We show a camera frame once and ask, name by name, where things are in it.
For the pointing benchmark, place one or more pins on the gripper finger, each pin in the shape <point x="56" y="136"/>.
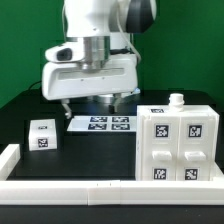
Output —
<point x="115" y="102"/>
<point x="68" y="111"/>

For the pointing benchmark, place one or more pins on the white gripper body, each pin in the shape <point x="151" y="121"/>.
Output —
<point x="66" y="80"/>

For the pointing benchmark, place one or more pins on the small white cabinet top block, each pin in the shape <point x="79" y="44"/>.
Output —
<point x="42" y="135"/>

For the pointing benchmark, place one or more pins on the white cabinet door panel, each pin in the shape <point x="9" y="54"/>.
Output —
<point x="159" y="148"/>
<point x="195" y="148"/>

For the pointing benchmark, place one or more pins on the white cabinet body box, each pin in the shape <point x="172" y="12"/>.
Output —
<point x="176" y="107"/>

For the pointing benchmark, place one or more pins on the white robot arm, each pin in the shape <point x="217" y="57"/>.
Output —
<point x="97" y="57"/>

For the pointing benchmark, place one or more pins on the white marker base plate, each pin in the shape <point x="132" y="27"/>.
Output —
<point x="102" y="124"/>

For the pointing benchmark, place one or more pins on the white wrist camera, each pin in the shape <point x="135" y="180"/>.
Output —
<point x="64" y="53"/>

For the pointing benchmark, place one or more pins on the white U-shaped fence frame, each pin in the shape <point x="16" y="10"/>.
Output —
<point x="105" y="192"/>

